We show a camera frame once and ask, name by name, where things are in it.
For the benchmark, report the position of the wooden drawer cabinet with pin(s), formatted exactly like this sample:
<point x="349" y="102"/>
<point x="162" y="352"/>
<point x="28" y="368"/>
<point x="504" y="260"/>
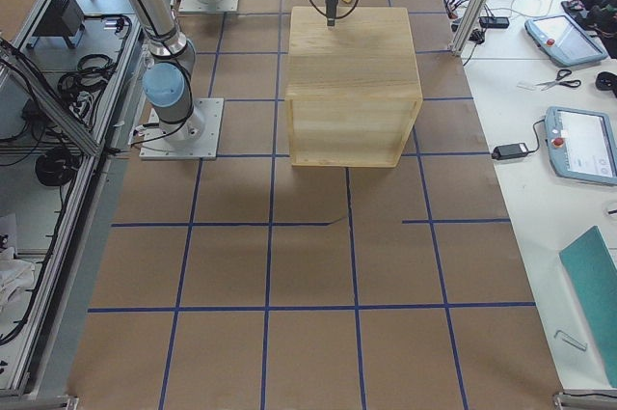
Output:
<point x="353" y="91"/>

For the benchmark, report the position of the blue teach pendant upper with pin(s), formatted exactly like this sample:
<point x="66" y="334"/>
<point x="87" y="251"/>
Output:
<point x="564" y="41"/>

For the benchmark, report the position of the blue teach pendant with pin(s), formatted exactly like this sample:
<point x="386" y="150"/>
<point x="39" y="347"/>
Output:
<point x="564" y="41"/>
<point x="581" y="145"/>

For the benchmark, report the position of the black small device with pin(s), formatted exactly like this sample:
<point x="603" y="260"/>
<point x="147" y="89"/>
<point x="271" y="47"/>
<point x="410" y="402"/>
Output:
<point x="494" y="22"/>

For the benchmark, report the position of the black power adapter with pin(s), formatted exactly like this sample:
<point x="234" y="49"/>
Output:
<point x="510" y="151"/>

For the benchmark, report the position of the black scissors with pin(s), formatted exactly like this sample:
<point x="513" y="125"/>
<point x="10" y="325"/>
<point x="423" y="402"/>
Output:
<point x="562" y="78"/>

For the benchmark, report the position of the black control box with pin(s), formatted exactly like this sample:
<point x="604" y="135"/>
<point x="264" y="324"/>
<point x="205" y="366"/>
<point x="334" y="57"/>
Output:
<point x="62" y="19"/>

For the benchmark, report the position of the blue teach pendant lower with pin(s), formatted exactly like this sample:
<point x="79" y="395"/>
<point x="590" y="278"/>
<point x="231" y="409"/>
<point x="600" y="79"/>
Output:
<point x="581" y="145"/>

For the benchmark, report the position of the green book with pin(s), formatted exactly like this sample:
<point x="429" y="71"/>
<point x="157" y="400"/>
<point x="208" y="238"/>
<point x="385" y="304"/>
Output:
<point x="592" y="273"/>

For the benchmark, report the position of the metal hex key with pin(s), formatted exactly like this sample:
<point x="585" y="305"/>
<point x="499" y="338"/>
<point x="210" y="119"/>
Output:
<point x="570" y="340"/>

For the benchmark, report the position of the aluminium frame rack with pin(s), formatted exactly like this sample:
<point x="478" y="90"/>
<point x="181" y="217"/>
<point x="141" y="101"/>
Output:
<point x="57" y="111"/>

